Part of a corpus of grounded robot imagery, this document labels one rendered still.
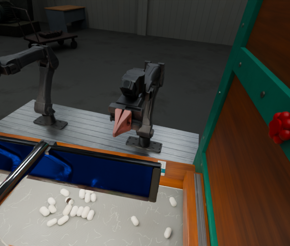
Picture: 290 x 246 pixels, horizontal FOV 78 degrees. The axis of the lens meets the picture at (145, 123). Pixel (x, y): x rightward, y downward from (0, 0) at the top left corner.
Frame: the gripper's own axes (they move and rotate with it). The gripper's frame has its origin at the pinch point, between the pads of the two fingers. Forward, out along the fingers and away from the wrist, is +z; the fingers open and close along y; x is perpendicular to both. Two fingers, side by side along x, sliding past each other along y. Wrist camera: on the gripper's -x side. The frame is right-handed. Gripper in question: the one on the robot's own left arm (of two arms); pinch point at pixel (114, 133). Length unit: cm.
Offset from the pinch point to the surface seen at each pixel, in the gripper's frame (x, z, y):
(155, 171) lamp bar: -3.9, 11.5, 13.2
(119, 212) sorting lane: 32.6, 5.2, 2.2
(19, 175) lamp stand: -5.5, 20.3, -8.3
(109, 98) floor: 112, -183, -90
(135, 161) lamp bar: -4.8, 11.0, 9.0
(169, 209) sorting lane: 32.7, -1.2, 19.0
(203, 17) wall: 53, -643, 29
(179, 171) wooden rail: 30.6, -17.2, 20.5
